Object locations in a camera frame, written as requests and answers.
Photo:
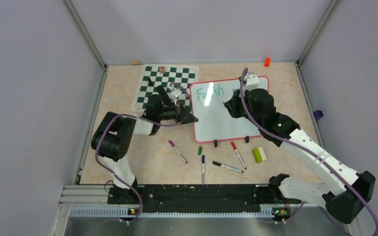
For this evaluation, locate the black chess piece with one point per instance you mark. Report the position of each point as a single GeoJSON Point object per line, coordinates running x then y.
{"type": "Point", "coordinates": [150, 82]}

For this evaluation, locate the pink framed whiteboard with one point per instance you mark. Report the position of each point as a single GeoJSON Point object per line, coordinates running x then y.
{"type": "Point", "coordinates": [214, 121]}

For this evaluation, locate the blue cap marker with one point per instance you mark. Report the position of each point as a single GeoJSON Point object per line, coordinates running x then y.
{"type": "Point", "coordinates": [203, 170]}

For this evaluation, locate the black microphone grey head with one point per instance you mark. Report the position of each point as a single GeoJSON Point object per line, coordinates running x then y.
{"type": "Point", "coordinates": [163, 92]}

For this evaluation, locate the orange block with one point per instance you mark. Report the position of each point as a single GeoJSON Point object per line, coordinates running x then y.
{"type": "Point", "coordinates": [267, 62]}

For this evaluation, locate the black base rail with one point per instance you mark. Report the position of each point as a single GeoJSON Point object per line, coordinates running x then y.
{"type": "Point", "coordinates": [208, 198]}

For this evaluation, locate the red cap marker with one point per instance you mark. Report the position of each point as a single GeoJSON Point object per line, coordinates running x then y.
{"type": "Point", "coordinates": [238, 155]}

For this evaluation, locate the green white chess mat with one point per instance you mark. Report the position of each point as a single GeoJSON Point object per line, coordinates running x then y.
{"type": "Point", "coordinates": [185, 75]}

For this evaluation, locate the purple cap marker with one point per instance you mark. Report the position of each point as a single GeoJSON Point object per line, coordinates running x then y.
{"type": "Point", "coordinates": [177, 151]}

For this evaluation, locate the purple block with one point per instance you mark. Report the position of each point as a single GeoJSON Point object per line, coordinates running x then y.
{"type": "Point", "coordinates": [318, 114]}

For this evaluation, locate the lime green lego brick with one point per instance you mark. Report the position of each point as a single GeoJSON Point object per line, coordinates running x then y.
{"type": "Point", "coordinates": [259, 154]}

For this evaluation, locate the black cap marker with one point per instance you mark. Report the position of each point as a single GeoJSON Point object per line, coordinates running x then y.
{"type": "Point", "coordinates": [226, 166]}

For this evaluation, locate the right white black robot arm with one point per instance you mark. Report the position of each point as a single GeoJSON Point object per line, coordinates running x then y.
{"type": "Point", "coordinates": [343, 191]}

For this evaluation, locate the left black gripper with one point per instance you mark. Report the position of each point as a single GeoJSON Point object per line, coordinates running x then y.
{"type": "Point", "coordinates": [182, 116]}

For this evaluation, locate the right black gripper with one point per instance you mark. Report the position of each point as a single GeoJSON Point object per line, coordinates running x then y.
{"type": "Point", "coordinates": [233, 104]}

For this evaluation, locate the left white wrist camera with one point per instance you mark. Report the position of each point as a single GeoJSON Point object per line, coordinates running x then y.
{"type": "Point", "coordinates": [175, 94]}

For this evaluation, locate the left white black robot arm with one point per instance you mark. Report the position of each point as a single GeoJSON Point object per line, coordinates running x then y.
{"type": "Point", "coordinates": [113, 136]}

